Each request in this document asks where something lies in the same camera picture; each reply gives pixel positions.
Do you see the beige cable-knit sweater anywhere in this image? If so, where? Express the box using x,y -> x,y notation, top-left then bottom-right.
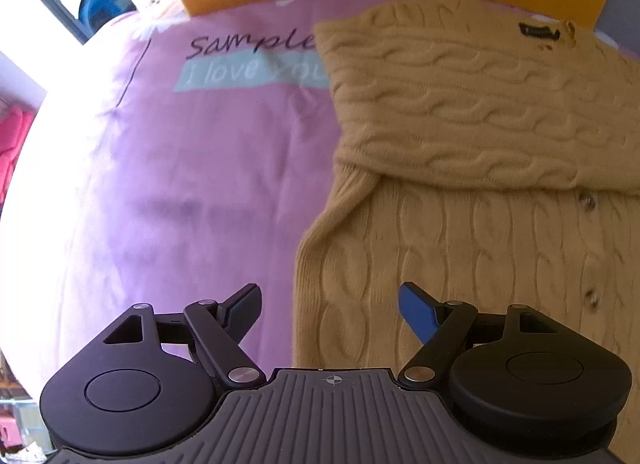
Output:
292,0 -> 640,464

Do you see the pink printed bed sheet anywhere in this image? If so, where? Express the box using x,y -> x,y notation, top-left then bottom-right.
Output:
0,0 -> 640,464

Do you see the pink object at bedside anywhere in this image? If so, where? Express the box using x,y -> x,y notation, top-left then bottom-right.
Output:
0,105 -> 36,206

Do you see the blue round object by window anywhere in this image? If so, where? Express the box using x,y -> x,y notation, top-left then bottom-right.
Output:
78,0 -> 137,33

